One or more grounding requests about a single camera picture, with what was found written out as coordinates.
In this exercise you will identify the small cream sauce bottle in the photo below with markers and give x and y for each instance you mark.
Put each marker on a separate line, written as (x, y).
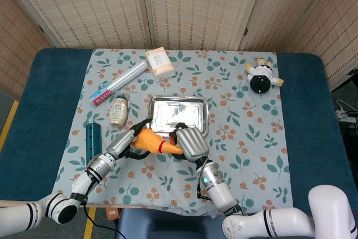
(118, 110)

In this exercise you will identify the black screen hinge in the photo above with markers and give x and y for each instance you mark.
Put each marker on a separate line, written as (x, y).
(245, 31)
(41, 29)

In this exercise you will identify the pink white tissue box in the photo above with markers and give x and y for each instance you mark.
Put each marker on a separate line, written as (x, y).
(160, 64)

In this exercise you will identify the blue padded chair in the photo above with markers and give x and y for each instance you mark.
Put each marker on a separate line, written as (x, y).
(173, 226)

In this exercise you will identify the leaf and berry print tablecloth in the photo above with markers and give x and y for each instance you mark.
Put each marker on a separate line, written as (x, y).
(167, 188)

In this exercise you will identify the rectangular stainless steel tray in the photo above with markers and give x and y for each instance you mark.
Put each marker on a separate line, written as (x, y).
(179, 110)

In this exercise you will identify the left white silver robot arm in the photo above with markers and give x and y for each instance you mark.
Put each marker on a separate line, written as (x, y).
(95, 169)

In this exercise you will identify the blue felt table cover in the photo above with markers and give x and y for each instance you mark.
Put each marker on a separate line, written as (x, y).
(50, 96)

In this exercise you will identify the yellow rubber chicken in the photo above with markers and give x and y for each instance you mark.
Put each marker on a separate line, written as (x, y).
(148, 141)

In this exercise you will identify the woven folding screen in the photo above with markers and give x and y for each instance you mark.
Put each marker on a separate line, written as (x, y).
(89, 6)

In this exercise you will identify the small orange box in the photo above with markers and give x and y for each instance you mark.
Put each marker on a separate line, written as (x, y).
(112, 213)

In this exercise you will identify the black white cow plush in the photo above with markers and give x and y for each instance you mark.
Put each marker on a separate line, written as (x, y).
(260, 80)

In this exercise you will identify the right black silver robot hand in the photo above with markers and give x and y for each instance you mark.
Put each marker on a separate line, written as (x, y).
(193, 144)

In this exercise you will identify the teal cylinder with holes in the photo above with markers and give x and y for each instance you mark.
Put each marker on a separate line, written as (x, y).
(93, 141)

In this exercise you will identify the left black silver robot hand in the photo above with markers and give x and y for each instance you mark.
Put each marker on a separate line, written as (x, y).
(120, 144)

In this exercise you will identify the white power strip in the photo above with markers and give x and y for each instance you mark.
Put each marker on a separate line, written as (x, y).
(345, 116)

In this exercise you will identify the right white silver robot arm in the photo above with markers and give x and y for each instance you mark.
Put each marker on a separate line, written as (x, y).
(221, 188)

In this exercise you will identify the plastic wrap roll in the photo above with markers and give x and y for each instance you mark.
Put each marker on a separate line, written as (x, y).
(123, 80)

